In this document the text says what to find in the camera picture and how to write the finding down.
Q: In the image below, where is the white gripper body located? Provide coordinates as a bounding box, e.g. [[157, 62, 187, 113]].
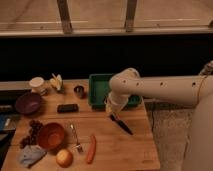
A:
[[105, 91, 129, 114]]

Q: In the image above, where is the black handled brush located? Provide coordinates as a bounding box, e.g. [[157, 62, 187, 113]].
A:
[[110, 114, 133, 135]]

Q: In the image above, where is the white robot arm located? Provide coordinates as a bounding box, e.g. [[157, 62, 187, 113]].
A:
[[106, 68, 213, 171]]

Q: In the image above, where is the red bowl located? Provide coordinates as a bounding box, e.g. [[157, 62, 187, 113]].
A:
[[37, 122, 65, 150]]

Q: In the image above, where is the purple bowl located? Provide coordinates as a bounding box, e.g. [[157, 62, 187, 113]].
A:
[[15, 92, 42, 115]]

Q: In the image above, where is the green plastic tray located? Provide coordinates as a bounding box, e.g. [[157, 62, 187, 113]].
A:
[[87, 72, 143, 110]]

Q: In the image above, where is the black rectangular block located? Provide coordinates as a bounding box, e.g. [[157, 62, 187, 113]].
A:
[[57, 104, 79, 113]]

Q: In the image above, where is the orange carrot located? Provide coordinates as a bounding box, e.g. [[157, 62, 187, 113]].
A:
[[86, 135, 96, 164]]

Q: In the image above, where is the metal fork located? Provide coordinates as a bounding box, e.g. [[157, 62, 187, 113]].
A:
[[70, 124, 83, 153]]

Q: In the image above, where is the wooden cutting board table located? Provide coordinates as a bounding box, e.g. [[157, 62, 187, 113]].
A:
[[1, 80, 160, 171]]

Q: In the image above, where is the yellow apple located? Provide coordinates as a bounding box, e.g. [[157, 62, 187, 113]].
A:
[[56, 149, 73, 168]]

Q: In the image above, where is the bunch of dark grapes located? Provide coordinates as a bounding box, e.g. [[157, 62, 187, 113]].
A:
[[19, 120, 43, 149]]

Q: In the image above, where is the grey blue cloth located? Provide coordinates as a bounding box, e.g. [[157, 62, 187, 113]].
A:
[[17, 145, 47, 168]]

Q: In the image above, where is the blue object at left edge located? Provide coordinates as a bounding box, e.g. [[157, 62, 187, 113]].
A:
[[0, 115, 19, 131]]

